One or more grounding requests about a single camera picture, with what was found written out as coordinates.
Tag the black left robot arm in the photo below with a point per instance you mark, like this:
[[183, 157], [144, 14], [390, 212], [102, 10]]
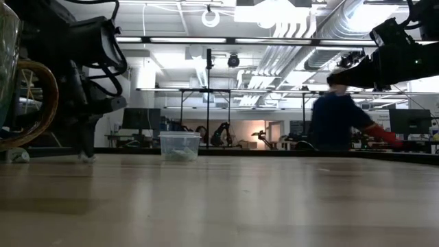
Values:
[[41, 41]]

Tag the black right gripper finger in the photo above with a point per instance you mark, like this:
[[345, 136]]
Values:
[[353, 77]]

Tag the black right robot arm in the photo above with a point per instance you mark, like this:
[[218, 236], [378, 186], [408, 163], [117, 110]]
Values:
[[428, 17]]

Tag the black overhead frame bar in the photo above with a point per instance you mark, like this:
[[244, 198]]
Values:
[[233, 40]]

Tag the crumpled pale wrapper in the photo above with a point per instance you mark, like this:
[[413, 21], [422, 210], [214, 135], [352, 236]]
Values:
[[18, 156]]

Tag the black overhead camera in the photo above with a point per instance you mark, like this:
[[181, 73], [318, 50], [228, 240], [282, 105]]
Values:
[[233, 60]]

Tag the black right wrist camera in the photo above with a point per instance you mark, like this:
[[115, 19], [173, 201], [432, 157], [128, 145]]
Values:
[[389, 32]]

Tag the black background robot arm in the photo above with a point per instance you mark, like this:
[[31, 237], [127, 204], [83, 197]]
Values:
[[262, 139], [221, 133]]

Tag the clear plastic container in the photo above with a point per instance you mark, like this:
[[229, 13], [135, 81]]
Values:
[[180, 145]]

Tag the white wrapper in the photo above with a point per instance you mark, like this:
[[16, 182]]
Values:
[[87, 158]]

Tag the black table frame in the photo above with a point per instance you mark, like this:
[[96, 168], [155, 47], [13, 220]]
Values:
[[240, 152]]

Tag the black vertical pole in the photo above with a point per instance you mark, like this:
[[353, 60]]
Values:
[[208, 99]]

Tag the black desk monitor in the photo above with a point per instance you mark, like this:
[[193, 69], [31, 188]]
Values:
[[409, 121], [141, 118]]

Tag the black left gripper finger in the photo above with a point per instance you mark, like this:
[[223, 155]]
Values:
[[85, 137]]

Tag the crumpled green wrapper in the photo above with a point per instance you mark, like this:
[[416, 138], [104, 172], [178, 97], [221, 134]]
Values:
[[181, 155]]

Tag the person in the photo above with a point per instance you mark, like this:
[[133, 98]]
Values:
[[336, 120]]

